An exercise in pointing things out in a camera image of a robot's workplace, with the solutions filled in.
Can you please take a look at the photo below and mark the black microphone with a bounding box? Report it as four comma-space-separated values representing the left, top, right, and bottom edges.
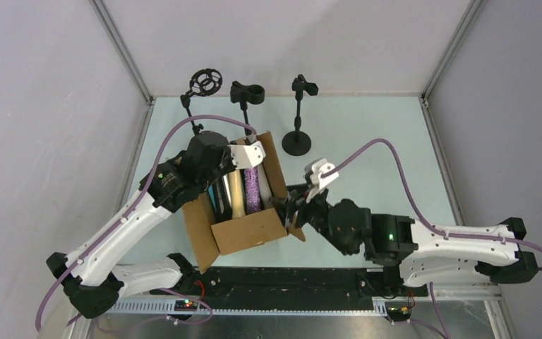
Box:
212, 174, 232, 222

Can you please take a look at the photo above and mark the gold microphone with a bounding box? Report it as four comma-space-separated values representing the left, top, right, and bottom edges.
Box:
228, 170, 246, 219

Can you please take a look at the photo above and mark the purple glitter microphone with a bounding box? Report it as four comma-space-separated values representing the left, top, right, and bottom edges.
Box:
243, 167, 261, 214

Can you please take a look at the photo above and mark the brown cardboard box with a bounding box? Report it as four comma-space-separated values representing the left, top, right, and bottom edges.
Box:
182, 131, 306, 273

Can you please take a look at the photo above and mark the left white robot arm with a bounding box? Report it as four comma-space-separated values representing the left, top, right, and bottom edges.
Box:
47, 131, 236, 319

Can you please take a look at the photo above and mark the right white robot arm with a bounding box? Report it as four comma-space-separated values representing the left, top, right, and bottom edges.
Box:
271, 184, 539, 287

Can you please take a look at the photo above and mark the right round base mic stand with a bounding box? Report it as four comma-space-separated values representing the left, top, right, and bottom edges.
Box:
282, 74, 319, 156

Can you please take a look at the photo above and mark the round base mic stand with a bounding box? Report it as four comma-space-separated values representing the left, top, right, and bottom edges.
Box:
229, 81, 265, 124
282, 74, 319, 156

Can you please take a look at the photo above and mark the middle round base mic stand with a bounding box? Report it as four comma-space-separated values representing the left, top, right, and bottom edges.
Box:
229, 81, 265, 124

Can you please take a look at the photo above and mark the blue microphone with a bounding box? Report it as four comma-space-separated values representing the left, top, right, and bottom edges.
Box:
207, 186, 216, 211

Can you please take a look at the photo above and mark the white microphone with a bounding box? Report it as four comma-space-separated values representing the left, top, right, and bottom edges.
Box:
257, 164, 272, 210

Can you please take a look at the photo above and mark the right controller board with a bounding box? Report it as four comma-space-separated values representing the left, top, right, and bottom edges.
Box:
385, 306, 414, 323

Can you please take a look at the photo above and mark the controller board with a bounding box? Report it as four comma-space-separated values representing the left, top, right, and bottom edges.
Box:
385, 306, 414, 323
168, 299, 200, 313

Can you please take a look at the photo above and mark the left controller board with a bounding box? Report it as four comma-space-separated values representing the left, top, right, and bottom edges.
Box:
168, 299, 200, 313

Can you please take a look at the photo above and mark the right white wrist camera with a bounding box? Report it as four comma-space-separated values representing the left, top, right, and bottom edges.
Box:
304, 158, 339, 203

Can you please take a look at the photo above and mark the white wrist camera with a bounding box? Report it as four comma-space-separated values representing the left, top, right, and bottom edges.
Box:
304, 158, 339, 203
229, 141, 266, 170

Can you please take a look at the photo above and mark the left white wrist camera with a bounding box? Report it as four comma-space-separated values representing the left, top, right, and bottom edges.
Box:
229, 141, 266, 170

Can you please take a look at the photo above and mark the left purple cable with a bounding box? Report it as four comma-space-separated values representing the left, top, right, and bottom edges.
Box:
35, 114, 257, 333

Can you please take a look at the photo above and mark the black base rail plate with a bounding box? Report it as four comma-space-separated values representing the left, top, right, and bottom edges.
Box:
173, 267, 429, 311

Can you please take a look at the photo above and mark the tripod shock mount stand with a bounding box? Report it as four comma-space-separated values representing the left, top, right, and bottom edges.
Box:
180, 69, 223, 117

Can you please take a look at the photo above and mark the aluminium frame post left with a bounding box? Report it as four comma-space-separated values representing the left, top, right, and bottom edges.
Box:
89, 0, 154, 106

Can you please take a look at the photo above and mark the aluminium frame post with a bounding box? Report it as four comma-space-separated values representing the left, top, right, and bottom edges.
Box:
421, 0, 487, 102
89, 0, 154, 106

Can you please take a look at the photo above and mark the aluminium frame post right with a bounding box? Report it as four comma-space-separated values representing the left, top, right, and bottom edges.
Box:
421, 0, 487, 102

